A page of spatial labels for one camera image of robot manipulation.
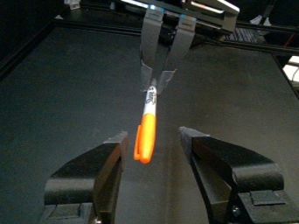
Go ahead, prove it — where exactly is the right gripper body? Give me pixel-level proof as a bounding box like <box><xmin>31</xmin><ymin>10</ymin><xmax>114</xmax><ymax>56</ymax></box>
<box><xmin>113</xmin><ymin>0</ymin><xmax>241</xmax><ymax>33</ymax></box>

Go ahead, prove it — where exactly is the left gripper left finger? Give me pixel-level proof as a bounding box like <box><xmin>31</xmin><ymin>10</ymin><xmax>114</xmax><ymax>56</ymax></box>
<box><xmin>39</xmin><ymin>130</ymin><xmax>130</xmax><ymax>224</ymax></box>

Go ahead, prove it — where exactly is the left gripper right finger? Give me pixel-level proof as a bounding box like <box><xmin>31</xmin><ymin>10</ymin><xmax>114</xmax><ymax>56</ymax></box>
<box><xmin>178</xmin><ymin>126</ymin><xmax>299</xmax><ymax>224</ymax></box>

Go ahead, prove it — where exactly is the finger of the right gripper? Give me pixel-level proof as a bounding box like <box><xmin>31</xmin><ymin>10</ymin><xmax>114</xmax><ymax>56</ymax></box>
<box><xmin>139</xmin><ymin>6</ymin><xmax>166</xmax><ymax>92</ymax></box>
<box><xmin>155</xmin><ymin>15</ymin><xmax>199</xmax><ymax>95</ymax></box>

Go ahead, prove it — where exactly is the grey marker pen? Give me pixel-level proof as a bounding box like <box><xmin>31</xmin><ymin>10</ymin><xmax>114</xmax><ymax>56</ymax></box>
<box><xmin>134</xmin><ymin>78</ymin><xmax>159</xmax><ymax>165</ymax></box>

